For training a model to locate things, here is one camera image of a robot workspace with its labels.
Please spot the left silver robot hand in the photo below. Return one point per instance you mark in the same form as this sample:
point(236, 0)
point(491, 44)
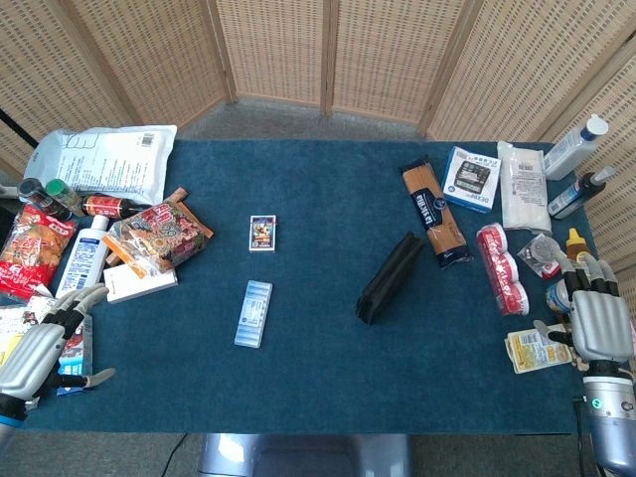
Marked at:
point(31, 353)

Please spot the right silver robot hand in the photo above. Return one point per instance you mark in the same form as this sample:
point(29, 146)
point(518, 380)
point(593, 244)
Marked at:
point(596, 328)

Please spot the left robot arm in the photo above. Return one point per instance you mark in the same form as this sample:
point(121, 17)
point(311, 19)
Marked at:
point(7, 422)

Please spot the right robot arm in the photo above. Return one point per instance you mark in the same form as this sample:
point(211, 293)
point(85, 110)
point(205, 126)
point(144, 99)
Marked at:
point(613, 422)

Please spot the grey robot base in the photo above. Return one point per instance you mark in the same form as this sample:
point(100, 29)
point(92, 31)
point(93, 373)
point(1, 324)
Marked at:
point(305, 454)

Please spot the red snack chip bag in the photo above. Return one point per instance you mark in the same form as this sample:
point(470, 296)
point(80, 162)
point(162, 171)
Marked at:
point(32, 253)

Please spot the large white plastic bag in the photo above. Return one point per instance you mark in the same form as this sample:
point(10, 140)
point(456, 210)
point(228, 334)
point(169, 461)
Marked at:
point(107, 159)

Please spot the black pouch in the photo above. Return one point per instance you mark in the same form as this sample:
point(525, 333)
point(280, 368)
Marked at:
point(392, 279)

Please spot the white printed packet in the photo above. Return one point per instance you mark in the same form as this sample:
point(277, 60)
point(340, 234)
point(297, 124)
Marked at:
point(20, 323)

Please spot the blue white carton box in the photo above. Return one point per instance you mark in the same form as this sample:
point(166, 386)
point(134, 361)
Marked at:
point(77, 358)

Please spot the small blue white can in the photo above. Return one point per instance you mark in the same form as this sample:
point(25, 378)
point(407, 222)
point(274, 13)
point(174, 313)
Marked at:
point(557, 297)

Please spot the yellow white sachet packet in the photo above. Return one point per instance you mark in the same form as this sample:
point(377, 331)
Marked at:
point(534, 350)

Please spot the small honey bottle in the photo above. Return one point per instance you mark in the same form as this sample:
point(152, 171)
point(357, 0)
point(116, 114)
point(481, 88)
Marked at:
point(576, 246)

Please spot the clear bagged round item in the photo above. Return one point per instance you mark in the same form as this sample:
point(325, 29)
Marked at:
point(539, 251)

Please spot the white blue label bottle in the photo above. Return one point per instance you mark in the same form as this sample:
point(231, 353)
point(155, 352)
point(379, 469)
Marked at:
point(84, 258)

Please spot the red white cup stack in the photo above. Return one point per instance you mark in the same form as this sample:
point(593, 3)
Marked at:
point(502, 268)

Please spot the white flat box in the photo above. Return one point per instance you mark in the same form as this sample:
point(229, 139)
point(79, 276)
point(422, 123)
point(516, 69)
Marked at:
point(141, 284)

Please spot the dark spray bottle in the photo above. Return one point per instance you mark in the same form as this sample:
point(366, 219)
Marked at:
point(579, 191)

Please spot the dark jar black lid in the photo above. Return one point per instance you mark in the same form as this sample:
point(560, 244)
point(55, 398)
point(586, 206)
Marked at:
point(42, 199)

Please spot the white cotton pad pack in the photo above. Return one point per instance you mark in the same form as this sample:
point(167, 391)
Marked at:
point(523, 186)

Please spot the dark jar green lid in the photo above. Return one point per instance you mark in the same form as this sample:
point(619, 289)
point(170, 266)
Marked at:
point(64, 195)

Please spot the soy sauce bottle red label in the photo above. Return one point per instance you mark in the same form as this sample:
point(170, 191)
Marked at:
point(111, 206)

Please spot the colourful instant noodle packet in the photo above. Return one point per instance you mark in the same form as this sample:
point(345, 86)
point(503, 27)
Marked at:
point(166, 233)

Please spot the clear bottle white cap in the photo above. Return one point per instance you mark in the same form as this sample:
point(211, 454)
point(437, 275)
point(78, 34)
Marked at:
point(571, 149)

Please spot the blue white clock box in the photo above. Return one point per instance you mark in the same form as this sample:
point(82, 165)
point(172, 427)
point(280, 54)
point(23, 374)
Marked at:
point(471, 180)

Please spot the spaghetti packet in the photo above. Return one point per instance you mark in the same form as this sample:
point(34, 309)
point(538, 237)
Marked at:
point(437, 213)

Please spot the light blue battery pack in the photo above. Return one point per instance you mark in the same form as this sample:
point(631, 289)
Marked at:
point(254, 313)

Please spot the playing card box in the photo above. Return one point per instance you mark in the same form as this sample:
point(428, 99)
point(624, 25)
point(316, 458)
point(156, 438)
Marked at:
point(262, 233)

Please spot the blue table mat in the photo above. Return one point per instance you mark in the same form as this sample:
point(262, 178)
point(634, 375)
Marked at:
point(323, 298)

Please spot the woven bamboo folding screen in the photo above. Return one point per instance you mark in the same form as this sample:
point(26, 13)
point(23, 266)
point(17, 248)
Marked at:
point(318, 59)

